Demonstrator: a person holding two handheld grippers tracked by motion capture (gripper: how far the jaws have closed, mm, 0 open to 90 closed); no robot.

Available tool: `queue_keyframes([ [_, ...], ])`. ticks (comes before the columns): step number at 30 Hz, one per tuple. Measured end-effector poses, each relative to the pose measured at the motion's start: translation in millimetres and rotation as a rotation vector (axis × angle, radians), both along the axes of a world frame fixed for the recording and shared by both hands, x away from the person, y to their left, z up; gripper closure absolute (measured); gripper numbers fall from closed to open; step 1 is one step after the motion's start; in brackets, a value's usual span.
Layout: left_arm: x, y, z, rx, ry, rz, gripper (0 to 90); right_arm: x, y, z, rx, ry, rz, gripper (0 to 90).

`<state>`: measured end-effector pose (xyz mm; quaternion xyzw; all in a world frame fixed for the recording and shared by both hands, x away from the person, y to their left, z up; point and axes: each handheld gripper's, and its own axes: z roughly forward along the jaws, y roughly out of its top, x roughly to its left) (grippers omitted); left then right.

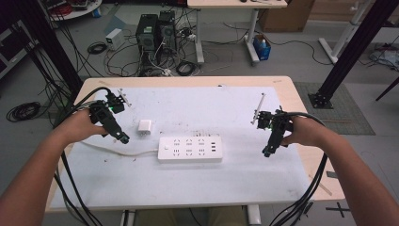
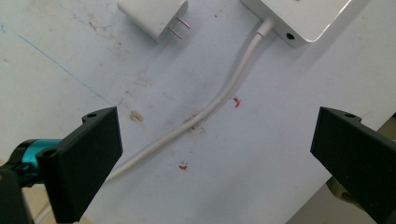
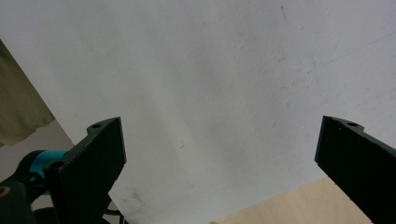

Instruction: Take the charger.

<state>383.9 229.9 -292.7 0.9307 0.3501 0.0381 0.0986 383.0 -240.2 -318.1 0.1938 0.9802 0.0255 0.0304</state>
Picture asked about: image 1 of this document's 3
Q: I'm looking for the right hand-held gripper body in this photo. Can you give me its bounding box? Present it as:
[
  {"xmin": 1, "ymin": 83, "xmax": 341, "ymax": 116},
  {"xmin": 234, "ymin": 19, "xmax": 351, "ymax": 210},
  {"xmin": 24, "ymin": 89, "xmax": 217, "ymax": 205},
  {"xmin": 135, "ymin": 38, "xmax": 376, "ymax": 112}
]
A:
[{"xmin": 250, "ymin": 92, "xmax": 295, "ymax": 146}]

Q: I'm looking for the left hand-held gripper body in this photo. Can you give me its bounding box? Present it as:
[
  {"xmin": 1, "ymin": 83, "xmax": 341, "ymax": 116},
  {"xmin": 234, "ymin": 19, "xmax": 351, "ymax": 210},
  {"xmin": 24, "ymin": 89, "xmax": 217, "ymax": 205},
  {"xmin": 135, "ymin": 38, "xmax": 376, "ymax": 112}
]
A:
[{"xmin": 88, "ymin": 89, "xmax": 132, "ymax": 137}]

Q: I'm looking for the person's right hand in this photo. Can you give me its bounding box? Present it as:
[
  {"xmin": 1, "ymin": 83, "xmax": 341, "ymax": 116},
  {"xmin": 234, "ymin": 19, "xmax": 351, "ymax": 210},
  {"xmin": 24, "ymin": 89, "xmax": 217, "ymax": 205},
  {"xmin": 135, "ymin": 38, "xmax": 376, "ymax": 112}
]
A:
[{"xmin": 280, "ymin": 116, "xmax": 327, "ymax": 149}]

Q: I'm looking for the person's left hand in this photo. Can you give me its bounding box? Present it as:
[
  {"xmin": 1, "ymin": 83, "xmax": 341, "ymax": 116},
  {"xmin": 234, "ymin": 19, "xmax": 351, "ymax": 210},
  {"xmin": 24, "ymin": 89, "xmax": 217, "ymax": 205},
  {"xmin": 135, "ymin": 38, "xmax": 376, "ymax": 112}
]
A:
[{"xmin": 59, "ymin": 109, "xmax": 109, "ymax": 146}]

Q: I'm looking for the white charger plug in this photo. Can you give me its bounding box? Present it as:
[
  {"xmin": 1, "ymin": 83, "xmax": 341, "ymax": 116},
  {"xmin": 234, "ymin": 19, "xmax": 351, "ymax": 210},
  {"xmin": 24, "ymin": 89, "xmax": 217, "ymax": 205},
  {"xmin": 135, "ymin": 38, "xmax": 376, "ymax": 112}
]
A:
[{"xmin": 137, "ymin": 119, "xmax": 152, "ymax": 137}]

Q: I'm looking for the light wooden table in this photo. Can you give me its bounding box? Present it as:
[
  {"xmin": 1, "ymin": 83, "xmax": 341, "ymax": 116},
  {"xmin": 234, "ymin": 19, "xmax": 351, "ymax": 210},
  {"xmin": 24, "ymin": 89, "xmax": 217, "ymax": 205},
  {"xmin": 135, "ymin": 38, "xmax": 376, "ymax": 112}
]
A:
[{"xmin": 45, "ymin": 75, "xmax": 346, "ymax": 214}]

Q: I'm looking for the white table leg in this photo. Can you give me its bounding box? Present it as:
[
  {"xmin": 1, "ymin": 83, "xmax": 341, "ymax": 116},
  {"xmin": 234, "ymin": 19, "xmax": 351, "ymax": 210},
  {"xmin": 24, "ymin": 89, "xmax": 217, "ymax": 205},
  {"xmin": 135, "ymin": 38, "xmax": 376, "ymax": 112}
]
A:
[
  {"xmin": 247, "ymin": 204, "xmax": 262, "ymax": 226},
  {"xmin": 120, "ymin": 209, "xmax": 136, "ymax": 226}
]

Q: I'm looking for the white box device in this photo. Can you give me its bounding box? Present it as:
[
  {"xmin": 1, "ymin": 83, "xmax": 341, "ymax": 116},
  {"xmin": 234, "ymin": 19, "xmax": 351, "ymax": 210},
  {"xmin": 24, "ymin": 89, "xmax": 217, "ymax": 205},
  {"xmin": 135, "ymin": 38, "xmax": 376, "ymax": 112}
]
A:
[{"xmin": 104, "ymin": 27, "xmax": 126, "ymax": 52}]

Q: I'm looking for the dark grey floor mat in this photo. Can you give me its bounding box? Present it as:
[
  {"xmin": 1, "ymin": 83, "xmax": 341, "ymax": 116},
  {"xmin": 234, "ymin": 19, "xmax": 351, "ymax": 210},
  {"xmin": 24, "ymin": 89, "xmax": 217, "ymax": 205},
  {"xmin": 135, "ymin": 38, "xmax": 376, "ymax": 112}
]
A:
[{"xmin": 293, "ymin": 81, "xmax": 376, "ymax": 137}]

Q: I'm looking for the blue box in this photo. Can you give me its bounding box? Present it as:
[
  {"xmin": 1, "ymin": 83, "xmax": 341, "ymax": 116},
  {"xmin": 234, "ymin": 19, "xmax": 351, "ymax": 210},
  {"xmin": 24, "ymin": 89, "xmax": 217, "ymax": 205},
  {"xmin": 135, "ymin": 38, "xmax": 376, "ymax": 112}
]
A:
[{"xmin": 252, "ymin": 33, "xmax": 273, "ymax": 61}]

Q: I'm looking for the large black computer tower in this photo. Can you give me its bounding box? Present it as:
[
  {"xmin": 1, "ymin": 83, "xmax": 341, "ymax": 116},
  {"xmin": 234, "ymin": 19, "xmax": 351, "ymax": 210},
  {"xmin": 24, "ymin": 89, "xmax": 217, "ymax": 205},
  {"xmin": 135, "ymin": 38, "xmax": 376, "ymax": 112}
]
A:
[{"xmin": 135, "ymin": 13, "xmax": 160, "ymax": 77}]

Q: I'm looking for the white table mat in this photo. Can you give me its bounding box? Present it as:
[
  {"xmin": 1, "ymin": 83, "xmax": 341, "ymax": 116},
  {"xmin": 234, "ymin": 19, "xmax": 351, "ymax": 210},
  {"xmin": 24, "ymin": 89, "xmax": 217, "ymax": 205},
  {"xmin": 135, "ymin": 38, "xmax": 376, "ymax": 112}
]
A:
[{"xmin": 49, "ymin": 86, "xmax": 311, "ymax": 211}]

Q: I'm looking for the small black computer tower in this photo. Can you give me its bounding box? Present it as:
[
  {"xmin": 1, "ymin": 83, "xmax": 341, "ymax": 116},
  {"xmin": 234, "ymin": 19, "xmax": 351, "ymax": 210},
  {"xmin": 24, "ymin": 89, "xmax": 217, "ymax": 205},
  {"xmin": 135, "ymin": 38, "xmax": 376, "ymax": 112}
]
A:
[{"xmin": 157, "ymin": 10, "xmax": 178, "ymax": 58}]

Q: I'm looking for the round white table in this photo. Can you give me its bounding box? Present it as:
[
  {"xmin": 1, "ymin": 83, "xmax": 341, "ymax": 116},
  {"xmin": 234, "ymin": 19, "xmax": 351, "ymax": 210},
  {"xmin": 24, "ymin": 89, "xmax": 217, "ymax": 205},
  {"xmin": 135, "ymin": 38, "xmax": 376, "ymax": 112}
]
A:
[{"xmin": 40, "ymin": 0, "xmax": 104, "ymax": 22}]

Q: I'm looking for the brown cardboard box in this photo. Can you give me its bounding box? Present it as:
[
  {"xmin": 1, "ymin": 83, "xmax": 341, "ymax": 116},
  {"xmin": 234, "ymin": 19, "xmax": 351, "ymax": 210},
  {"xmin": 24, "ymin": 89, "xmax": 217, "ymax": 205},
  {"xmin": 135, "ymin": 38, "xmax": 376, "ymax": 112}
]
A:
[{"xmin": 258, "ymin": 0, "xmax": 315, "ymax": 33}]

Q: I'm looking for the white metal stand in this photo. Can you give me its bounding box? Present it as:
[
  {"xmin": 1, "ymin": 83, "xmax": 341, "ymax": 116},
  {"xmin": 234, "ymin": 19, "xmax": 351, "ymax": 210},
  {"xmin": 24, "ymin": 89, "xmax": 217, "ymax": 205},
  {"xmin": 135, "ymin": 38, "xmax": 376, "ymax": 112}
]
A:
[{"xmin": 317, "ymin": 0, "xmax": 377, "ymax": 65}]

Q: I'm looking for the dark cabinet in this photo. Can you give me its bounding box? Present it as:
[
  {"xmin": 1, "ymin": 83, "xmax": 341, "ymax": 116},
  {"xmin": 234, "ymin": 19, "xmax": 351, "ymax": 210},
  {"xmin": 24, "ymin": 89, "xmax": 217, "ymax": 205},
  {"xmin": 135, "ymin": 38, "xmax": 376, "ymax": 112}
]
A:
[{"xmin": 0, "ymin": 19, "xmax": 36, "ymax": 80}]

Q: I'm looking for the wooden desk with white legs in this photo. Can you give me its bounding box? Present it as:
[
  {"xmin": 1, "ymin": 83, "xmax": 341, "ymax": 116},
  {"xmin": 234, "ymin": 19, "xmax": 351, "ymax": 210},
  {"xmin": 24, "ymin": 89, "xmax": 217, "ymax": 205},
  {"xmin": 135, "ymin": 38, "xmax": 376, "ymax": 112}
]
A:
[{"xmin": 186, "ymin": 0, "xmax": 288, "ymax": 67}]

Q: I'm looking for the white power strip cable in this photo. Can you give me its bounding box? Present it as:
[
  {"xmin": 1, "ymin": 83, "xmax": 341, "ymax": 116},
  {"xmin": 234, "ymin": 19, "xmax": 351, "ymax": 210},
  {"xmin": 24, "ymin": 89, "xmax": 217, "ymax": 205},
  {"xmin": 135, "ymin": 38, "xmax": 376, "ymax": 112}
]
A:
[{"xmin": 79, "ymin": 140, "xmax": 160, "ymax": 157}]

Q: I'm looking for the black right gripper cable bundle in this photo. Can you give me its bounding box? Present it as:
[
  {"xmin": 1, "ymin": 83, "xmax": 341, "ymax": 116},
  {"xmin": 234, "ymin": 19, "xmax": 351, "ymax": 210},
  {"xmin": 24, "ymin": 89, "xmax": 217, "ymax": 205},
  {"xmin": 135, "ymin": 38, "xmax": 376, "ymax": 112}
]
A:
[{"xmin": 269, "ymin": 111, "xmax": 329, "ymax": 226}]

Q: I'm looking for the black gripper cable bundle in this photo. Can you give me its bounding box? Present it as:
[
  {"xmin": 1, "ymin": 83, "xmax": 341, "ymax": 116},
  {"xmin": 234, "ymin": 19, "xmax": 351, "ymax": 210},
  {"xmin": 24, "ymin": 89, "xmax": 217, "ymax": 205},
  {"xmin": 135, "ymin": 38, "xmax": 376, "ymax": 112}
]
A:
[
  {"xmin": 269, "ymin": 111, "xmax": 329, "ymax": 226},
  {"xmin": 51, "ymin": 87, "xmax": 113, "ymax": 226}
]

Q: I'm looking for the black cable coil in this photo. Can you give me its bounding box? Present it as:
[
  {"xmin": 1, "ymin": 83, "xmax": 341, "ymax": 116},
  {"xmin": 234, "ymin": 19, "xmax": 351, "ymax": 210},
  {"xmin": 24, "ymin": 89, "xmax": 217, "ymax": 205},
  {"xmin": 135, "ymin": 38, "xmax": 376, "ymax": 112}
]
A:
[
  {"xmin": 87, "ymin": 40, "xmax": 108, "ymax": 56},
  {"xmin": 6, "ymin": 101, "xmax": 42, "ymax": 123},
  {"xmin": 175, "ymin": 60, "xmax": 198, "ymax": 77}
]

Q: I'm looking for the black left gripper cable bundle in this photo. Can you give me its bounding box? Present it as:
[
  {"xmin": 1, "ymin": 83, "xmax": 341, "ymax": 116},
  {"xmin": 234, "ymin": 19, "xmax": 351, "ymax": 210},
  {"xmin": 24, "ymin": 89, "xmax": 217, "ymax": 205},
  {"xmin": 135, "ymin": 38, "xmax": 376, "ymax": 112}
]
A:
[{"xmin": 51, "ymin": 87, "xmax": 113, "ymax": 226}]

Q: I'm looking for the black aluminium frame post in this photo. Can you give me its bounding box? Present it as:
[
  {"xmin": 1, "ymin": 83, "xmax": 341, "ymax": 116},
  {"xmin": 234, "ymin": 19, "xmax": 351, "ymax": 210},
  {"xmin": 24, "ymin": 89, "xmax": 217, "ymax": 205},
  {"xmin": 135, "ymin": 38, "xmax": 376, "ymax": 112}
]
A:
[
  {"xmin": 12, "ymin": 0, "xmax": 85, "ymax": 97},
  {"xmin": 308, "ymin": 0, "xmax": 399, "ymax": 110}
]

